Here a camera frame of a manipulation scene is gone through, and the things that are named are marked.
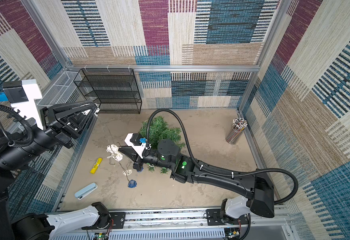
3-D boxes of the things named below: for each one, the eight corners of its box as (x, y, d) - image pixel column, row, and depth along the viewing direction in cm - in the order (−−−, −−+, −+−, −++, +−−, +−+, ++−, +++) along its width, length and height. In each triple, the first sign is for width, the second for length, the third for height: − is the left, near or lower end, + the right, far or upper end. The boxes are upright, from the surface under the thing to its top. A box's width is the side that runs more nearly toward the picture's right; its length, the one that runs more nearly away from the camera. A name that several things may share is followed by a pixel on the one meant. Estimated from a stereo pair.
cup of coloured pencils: (227, 144, 102) (235, 126, 88) (224, 136, 107) (232, 117, 92) (238, 144, 102) (248, 126, 88) (236, 136, 107) (245, 117, 92)
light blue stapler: (79, 200, 82) (75, 198, 78) (78, 195, 83) (74, 193, 80) (98, 188, 86) (95, 185, 82) (96, 184, 87) (93, 181, 83)
